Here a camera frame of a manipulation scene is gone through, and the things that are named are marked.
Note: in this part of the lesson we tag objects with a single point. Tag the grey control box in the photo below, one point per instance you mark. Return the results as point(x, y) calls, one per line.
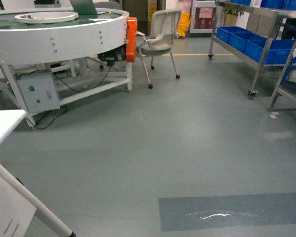
point(39, 92)

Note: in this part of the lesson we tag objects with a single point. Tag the steel shelf cart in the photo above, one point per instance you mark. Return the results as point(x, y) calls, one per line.
point(234, 38)

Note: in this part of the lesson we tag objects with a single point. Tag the beige office chair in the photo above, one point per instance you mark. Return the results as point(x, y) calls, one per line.
point(163, 29)

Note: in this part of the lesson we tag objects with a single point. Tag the orange motor cover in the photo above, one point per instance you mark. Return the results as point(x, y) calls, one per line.
point(131, 37)

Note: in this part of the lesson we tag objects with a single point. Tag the yellow wet floor sign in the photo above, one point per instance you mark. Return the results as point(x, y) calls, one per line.
point(183, 24)

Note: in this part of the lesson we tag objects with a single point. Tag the white table leg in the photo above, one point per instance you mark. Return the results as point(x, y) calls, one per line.
point(42, 212)

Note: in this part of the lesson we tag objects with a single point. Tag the blue crate on cart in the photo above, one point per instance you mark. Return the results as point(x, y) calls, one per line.
point(277, 53)

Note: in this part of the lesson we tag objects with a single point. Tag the round white conveyor table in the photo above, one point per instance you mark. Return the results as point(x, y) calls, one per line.
point(86, 55)

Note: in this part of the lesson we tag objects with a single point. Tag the white cabinet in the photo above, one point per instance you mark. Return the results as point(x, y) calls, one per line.
point(16, 212)

